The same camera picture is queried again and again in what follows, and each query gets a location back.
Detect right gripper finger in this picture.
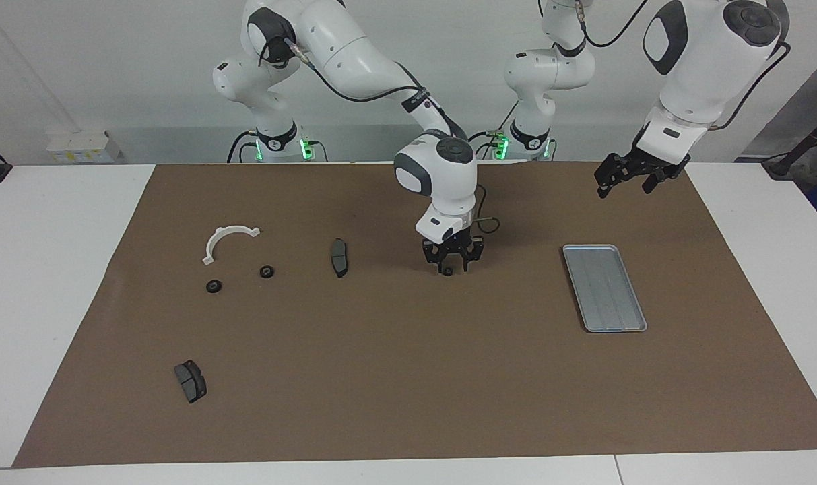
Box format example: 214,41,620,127
459,236,486,272
421,242,450,276

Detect silver metal tray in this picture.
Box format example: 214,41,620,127
562,244,649,333

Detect grey brake pad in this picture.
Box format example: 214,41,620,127
329,238,350,279
174,360,208,405

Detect brown table mat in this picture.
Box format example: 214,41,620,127
12,160,817,469

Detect black stand pole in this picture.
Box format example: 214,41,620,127
762,111,817,180

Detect black base power cable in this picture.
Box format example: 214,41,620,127
467,101,518,161
227,131,259,162

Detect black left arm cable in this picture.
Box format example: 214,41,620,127
577,0,793,132

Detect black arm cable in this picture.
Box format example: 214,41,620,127
257,30,503,235
577,0,793,132

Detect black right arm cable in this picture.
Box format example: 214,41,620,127
257,30,503,235

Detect white curved plastic bracket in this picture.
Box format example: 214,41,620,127
202,226,261,266

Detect white wall socket box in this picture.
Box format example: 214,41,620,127
46,130,123,164

